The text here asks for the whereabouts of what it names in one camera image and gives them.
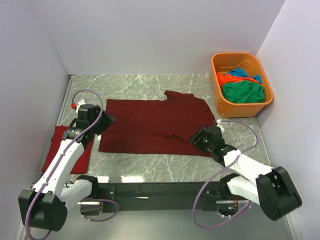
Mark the dark maroon t shirt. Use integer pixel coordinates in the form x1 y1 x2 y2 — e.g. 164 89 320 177
98 90 215 157

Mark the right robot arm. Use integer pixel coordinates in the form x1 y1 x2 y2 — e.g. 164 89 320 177
190 126 302 221

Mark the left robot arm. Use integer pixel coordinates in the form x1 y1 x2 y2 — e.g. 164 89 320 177
18 104 115 232

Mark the folded red t shirt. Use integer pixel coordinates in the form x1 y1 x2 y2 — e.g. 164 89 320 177
41 124 96 175

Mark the green t shirt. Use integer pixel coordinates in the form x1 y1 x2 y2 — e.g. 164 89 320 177
221 80 265 104

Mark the orange plastic basket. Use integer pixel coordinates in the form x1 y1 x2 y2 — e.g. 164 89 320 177
210 52 274 118

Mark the orange t shirt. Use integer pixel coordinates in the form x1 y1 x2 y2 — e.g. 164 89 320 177
216 72 260 87

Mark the blue t shirt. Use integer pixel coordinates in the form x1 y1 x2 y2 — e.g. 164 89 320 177
224 67 262 84

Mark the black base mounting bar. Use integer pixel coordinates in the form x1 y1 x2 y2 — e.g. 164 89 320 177
98 181 244 211

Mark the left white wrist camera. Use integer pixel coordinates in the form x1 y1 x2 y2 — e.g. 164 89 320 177
71 99 86 113

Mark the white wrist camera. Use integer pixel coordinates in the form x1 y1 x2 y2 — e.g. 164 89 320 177
71 99 86 113
215 119 225 133

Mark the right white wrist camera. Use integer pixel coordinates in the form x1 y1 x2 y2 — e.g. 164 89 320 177
215 119 225 133

